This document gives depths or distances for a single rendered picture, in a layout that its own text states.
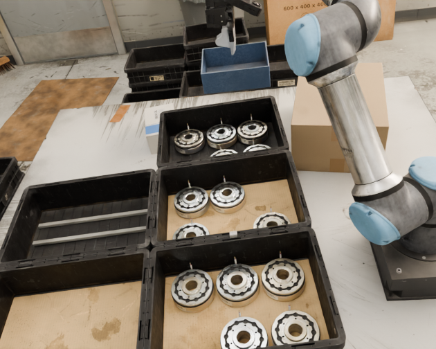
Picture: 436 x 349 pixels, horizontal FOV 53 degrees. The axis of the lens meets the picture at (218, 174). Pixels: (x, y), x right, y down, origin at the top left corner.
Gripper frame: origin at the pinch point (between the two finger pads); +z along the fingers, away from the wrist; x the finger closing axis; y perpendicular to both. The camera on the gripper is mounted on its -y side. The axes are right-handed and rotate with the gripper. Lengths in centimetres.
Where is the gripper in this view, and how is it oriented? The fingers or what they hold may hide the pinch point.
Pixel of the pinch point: (234, 50)
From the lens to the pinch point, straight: 142.3
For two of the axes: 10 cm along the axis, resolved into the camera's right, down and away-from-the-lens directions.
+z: 1.2, 8.2, 5.6
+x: -0.8, 5.7, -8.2
